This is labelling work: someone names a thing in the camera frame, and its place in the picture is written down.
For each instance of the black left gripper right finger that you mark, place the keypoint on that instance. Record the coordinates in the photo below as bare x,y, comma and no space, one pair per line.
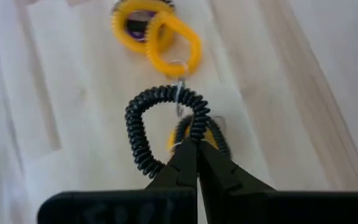
222,186

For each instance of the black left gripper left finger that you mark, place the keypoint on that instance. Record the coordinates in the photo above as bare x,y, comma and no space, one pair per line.
179,174

